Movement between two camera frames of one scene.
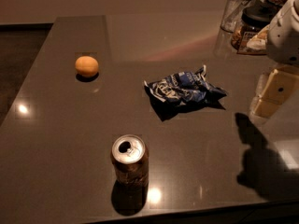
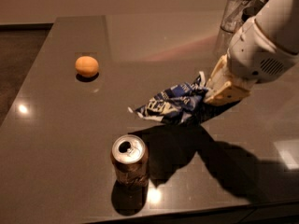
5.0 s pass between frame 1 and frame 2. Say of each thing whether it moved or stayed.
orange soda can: stayed
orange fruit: stayed
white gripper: moved
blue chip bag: moved
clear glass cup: stayed
